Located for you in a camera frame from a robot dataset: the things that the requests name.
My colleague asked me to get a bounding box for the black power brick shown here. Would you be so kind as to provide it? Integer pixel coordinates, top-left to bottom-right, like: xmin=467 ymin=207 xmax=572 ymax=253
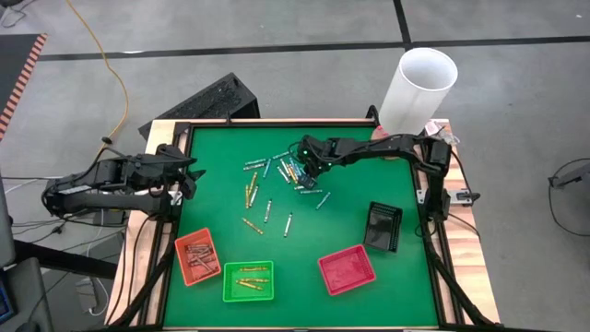
xmin=94 ymin=210 xmax=128 ymax=227

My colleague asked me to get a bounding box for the white lampshade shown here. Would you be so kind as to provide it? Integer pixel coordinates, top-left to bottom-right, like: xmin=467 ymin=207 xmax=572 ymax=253
xmin=377 ymin=46 xmax=459 ymax=137

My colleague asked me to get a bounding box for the pink white packet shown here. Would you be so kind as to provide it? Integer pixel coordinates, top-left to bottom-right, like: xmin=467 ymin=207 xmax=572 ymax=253
xmin=423 ymin=119 xmax=447 ymax=136

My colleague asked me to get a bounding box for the orange plastic basket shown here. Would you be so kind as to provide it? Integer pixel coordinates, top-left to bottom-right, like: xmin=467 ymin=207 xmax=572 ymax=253
xmin=174 ymin=227 xmax=223 ymax=288

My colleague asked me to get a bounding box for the black plastic basket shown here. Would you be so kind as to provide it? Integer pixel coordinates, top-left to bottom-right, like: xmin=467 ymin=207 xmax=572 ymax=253
xmin=362 ymin=201 xmax=404 ymax=254

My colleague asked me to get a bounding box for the clear plastic cable bundle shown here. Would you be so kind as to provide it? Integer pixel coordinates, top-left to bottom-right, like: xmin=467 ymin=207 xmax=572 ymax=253
xmin=440 ymin=127 xmax=462 ymax=148

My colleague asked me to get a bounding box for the yellow floor cable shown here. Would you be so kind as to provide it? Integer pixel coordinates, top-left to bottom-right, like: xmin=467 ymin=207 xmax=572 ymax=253
xmin=65 ymin=0 xmax=130 ymax=153

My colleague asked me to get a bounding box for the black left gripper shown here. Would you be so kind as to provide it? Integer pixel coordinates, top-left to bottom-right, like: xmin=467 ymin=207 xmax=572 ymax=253
xmin=154 ymin=143 xmax=207 ymax=200

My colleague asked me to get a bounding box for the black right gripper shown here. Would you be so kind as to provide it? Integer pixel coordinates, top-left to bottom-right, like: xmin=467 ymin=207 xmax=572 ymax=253
xmin=293 ymin=133 xmax=336 ymax=191

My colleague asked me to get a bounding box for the black orange striped mat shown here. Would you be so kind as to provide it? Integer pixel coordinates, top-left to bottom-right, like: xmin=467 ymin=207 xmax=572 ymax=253
xmin=0 ymin=32 xmax=49 ymax=139

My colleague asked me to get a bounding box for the green table mat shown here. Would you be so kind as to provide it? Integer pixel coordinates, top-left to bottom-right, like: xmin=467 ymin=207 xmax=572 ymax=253
xmin=163 ymin=124 xmax=440 ymax=328

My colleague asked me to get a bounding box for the green plastic basket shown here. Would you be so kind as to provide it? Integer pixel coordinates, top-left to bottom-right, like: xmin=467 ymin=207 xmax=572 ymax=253
xmin=222 ymin=260 xmax=276 ymax=304

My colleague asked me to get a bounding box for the red plastic basket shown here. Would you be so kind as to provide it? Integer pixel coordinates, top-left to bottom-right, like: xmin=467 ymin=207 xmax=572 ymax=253
xmin=317 ymin=243 xmax=377 ymax=297

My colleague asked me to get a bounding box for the black floor beam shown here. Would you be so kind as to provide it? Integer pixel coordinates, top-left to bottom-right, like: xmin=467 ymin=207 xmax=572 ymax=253
xmin=12 ymin=239 xmax=119 ymax=281

